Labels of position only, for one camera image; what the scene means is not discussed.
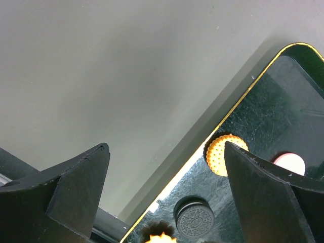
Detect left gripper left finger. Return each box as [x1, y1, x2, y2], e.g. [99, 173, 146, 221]
[1, 143, 110, 242]

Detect black cookie tray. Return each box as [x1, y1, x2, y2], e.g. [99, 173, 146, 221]
[121, 43, 323, 242]

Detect orange flower cookie bottom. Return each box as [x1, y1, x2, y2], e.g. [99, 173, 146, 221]
[145, 232, 177, 243]

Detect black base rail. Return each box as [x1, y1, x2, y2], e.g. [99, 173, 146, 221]
[1, 149, 129, 242]

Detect orange round cookie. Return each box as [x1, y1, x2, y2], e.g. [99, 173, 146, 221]
[206, 134, 249, 177]

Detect black sandwich cookie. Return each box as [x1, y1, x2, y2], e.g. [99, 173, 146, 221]
[174, 198, 215, 239]

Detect pink round cookie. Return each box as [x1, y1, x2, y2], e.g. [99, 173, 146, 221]
[273, 152, 306, 176]

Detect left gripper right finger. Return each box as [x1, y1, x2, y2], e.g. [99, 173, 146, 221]
[224, 142, 323, 242]

